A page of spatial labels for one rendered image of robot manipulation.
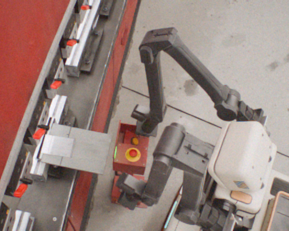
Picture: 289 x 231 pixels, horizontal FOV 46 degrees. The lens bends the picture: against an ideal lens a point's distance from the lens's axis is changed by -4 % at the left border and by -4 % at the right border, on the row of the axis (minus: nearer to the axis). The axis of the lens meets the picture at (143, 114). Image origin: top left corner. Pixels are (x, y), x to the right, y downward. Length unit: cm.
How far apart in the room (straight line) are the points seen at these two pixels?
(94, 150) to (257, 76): 198
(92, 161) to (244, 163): 64
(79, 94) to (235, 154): 90
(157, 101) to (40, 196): 64
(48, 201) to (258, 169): 87
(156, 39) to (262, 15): 256
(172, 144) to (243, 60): 243
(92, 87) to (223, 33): 184
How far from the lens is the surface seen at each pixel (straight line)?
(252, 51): 330
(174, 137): 81
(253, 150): 114
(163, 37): 119
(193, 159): 82
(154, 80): 133
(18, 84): 103
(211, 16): 345
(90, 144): 148
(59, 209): 154
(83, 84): 178
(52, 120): 155
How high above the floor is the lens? 235
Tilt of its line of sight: 61 degrees down
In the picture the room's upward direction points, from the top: 9 degrees clockwise
